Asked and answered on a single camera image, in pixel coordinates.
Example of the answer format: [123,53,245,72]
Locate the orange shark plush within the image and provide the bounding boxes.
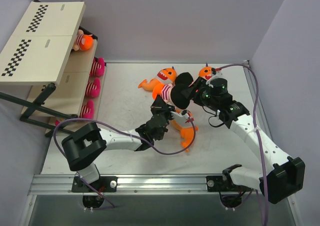
[198,63,212,80]
[170,109,198,152]
[138,66,177,92]

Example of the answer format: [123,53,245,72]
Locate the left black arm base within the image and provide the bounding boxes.
[70,174,118,212]

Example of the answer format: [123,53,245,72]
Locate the black haired doll plush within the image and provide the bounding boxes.
[72,29,94,51]
[152,83,190,110]
[174,72,194,87]

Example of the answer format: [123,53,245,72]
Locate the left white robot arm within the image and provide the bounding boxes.
[62,96,175,192]

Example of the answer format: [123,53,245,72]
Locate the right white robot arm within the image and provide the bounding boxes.
[181,77,306,204]

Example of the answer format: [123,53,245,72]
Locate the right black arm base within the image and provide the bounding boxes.
[205,164,253,212]

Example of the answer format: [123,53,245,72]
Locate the white pink glasses plush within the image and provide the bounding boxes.
[78,99,95,119]
[85,77,101,98]

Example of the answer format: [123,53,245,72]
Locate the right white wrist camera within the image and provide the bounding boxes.
[206,67,223,85]

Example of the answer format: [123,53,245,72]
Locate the aluminium table side rail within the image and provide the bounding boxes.
[238,67,272,146]

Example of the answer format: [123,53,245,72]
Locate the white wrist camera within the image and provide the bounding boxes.
[206,67,223,85]
[170,109,194,126]

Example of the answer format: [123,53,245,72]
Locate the cream tiered shelf black frame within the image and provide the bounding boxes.
[0,0,106,136]

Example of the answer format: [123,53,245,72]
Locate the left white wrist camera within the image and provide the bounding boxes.
[170,109,194,126]

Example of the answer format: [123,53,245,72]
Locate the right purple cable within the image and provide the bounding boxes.
[214,63,271,226]

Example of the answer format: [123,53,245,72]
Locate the white pink plush on shelf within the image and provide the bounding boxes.
[89,57,105,77]

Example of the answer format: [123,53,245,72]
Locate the aluminium mounting rail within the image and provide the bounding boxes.
[27,173,263,196]

